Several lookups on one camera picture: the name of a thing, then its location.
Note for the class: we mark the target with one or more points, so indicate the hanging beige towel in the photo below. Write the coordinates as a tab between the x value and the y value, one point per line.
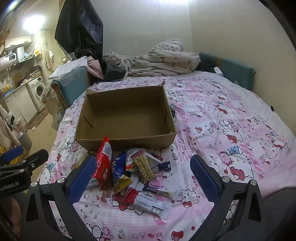
49	60

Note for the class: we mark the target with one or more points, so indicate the beige wafer biscuit packet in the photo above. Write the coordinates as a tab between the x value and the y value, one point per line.
143	167

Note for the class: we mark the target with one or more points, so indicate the yellow black snack packet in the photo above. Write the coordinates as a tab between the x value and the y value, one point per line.
122	182

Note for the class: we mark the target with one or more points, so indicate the crumpled beige duvet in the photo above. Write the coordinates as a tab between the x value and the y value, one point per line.
159	61

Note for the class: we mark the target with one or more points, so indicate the white wall cabinet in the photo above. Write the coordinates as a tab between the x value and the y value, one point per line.
18	41

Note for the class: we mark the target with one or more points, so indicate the white water heater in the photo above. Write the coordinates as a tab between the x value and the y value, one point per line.
8	59

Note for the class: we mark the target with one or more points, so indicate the red white long snack packet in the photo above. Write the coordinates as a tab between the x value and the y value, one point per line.
148	204

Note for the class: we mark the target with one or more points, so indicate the small white object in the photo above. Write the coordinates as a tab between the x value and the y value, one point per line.
218	70

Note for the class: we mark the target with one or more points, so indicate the white kitchen base cabinet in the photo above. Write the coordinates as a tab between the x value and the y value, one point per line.
19	104

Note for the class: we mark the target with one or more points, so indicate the hanging beige garment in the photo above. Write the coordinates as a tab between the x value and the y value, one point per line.
7	132

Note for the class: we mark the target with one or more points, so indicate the dark blue white snack packet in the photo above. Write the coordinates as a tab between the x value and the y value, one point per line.
163	166

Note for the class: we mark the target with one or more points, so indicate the white washing machine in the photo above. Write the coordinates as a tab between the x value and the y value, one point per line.
38	89

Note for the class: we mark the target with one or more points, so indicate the pink cloth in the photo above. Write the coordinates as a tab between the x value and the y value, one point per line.
96	67

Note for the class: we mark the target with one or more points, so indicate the teal headboard cushion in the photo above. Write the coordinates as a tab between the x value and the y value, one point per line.
231	67

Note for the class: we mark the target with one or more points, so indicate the brown cardboard box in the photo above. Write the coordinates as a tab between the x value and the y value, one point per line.
124	118

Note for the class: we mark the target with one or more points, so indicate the grey waste bin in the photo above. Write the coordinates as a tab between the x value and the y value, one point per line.
25	141

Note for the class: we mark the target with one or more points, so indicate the dark clothes pile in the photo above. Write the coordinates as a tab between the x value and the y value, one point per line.
207	67

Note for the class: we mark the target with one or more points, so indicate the orange-red clear snack packet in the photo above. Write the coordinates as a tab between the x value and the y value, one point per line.
107	193

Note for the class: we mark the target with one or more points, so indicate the black hanging garment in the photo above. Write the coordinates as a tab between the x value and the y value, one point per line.
79	27

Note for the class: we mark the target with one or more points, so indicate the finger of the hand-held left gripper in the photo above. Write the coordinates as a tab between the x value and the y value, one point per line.
37	158
12	154

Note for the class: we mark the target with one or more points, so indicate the white red-striped snack packet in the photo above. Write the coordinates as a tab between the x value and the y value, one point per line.
155	156

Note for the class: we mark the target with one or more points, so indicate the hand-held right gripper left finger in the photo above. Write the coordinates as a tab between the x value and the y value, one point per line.
82	178

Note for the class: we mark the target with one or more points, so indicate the white sheet on cushion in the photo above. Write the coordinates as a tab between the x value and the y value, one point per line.
69	67

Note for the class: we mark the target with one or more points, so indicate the dark grey cloth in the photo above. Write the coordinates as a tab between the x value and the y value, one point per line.
173	113

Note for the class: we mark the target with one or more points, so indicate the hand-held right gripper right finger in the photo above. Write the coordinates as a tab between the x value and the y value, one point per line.
204	178

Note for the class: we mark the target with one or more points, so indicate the small white snack packet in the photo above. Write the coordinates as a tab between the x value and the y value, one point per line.
93	183

